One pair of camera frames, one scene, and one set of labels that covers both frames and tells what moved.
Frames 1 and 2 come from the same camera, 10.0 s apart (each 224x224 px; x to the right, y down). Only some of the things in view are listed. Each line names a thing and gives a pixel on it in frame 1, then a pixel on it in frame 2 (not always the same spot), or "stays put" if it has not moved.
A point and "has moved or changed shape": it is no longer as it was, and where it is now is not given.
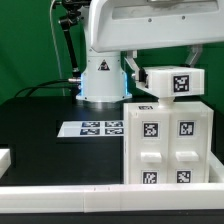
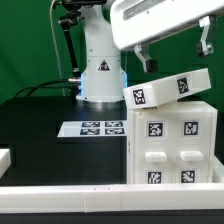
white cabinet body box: (167, 144) stays put
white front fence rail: (110, 197) stays put
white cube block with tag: (173, 81) has moved or changed shape
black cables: (40, 86) stays put
